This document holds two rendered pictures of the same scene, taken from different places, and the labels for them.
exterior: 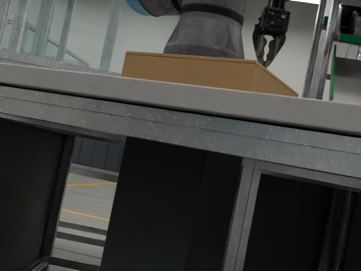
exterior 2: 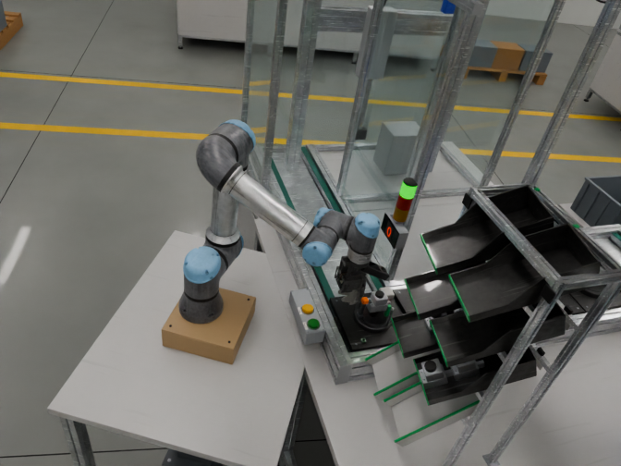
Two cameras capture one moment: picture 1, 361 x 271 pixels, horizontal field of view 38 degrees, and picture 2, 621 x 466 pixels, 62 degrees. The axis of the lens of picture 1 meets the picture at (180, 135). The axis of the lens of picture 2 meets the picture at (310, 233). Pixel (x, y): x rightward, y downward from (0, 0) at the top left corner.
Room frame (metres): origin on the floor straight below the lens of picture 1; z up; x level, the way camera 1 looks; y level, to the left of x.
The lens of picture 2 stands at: (0.78, -1.25, 2.31)
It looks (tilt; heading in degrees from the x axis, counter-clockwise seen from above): 38 degrees down; 67
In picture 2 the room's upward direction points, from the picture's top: 10 degrees clockwise
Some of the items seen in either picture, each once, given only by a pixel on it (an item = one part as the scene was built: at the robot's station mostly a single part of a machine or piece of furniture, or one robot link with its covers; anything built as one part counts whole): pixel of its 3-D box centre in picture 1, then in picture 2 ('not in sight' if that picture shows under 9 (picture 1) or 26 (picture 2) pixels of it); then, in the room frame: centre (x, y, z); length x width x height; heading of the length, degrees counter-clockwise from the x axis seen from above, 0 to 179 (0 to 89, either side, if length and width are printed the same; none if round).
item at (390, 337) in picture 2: not in sight; (371, 319); (1.52, -0.19, 0.96); 0.24 x 0.24 x 0.02; 0
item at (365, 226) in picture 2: not in sight; (364, 232); (1.40, -0.19, 1.37); 0.09 x 0.08 x 0.11; 143
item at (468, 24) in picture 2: not in sight; (422, 169); (1.67, 0.01, 1.46); 0.03 x 0.03 x 1.00; 0
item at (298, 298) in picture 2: not in sight; (306, 315); (1.30, -0.10, 0.93); 0.21 x 0.07 x 0.06; 90
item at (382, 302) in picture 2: not in sight; (380, 300); (1.53, -0.19, 1.06); 0.08 x 0.04 x 0.07; 0
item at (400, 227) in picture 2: not in sight; (401, 211); (1.64, 0.00, 1.29); 0.12 x 0.05 x 0.25; 90
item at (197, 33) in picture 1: (207, 41); (200, 297); (0.94, -0.01, 0.99); 0.15 x 0.15 x 0.10
